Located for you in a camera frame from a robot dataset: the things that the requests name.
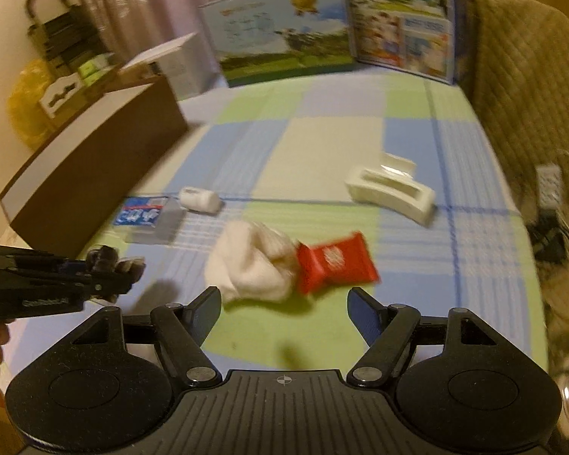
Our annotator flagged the milk carton with cow print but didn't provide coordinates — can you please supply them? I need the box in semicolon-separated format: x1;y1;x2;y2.
198;0;354;88

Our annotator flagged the blue and white tissue packet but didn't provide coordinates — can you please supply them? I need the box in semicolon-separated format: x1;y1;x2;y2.
113;194;183;243

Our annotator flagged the yellow plastic bag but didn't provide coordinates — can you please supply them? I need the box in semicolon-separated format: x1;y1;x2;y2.
7;57;53;147

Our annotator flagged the white hair claw clip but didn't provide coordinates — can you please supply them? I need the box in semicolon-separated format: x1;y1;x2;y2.
345;152;436;226

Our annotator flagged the white power strip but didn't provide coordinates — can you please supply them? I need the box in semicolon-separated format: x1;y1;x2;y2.
535;165;564;210

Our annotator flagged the blue milk carton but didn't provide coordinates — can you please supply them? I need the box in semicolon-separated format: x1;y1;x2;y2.
341;0;475;86

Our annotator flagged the white and brown carton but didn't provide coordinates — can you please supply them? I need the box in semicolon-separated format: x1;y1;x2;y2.
123;32;219;101

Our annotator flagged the checked tablecloth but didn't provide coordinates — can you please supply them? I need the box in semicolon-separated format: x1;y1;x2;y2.
0;69;551;380

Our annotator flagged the red snack packet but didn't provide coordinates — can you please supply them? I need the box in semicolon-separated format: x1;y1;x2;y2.
295;231;380;295

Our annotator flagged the white sock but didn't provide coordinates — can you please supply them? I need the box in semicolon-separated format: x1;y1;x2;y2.
204;220;300;303

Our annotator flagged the cardboard box with cutout handle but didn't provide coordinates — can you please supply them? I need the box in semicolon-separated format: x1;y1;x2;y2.
38;73;83;119

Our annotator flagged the green tissue pack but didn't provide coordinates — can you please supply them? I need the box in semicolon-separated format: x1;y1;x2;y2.
78;54;117;83

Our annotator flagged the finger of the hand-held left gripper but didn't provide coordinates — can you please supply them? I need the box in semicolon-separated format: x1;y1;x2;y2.
59;245;120;276
78;275;134;304

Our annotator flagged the brown shoe box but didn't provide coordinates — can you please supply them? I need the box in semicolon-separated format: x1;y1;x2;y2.
0;76;190;257

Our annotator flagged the chair with quilted cover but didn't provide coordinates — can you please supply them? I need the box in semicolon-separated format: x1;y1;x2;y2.
457;0;569;190

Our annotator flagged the black folding trolley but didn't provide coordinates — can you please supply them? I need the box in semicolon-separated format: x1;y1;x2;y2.
25;0;115;72

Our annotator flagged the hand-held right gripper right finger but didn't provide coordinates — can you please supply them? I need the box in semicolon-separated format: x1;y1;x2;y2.
347;287;513;387

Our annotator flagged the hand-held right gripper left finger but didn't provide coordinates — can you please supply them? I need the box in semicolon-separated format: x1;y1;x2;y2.
57;286;223;388

